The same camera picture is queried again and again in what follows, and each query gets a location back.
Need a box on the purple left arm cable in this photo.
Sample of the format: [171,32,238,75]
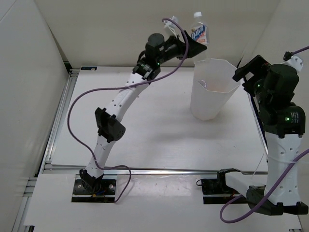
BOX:
[67,17,189,203]

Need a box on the aluminium left frame rail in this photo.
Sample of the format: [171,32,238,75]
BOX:
[48,72,78,145]

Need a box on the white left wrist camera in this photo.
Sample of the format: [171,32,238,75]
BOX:
[163,20,178,37]

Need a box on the clear bottle red-blue label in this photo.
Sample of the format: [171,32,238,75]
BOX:
[191,12,210,65]

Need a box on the aluminium front frame rail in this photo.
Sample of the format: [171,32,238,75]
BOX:
[48,165,268,175]

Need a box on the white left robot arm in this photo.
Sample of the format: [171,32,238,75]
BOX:
[80,33,207,194]

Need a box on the aluminium frame rail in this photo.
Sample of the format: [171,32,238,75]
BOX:
[48,165,268,175]
[48,72,78,145]

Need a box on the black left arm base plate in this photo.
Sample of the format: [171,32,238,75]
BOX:
[71,175,117,203]

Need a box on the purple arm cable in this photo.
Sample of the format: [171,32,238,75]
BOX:
[219,45,309,223]
[67,17,189,203]

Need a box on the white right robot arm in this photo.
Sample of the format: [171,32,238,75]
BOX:
[217,53,309,216]

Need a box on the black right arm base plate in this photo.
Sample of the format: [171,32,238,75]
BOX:
[196,178,240,204]

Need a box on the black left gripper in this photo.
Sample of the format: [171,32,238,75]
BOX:
[156,30,207,65]

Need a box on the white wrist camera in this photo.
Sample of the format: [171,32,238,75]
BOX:
[163,20,178,37]
[282,51,304,73]

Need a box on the white octagonal plastic bin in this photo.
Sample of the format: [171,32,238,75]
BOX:
[190,58,239,121]

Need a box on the clear unlabelled plastic bottle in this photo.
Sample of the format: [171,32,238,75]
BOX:
[198,80,207,88]

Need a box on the blue label sticker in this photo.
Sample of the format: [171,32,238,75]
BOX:
[81,66,97,71]

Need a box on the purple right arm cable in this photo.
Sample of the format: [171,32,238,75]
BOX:
[219,45,309,223]

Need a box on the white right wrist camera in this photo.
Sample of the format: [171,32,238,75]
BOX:
[282,51,304,73]

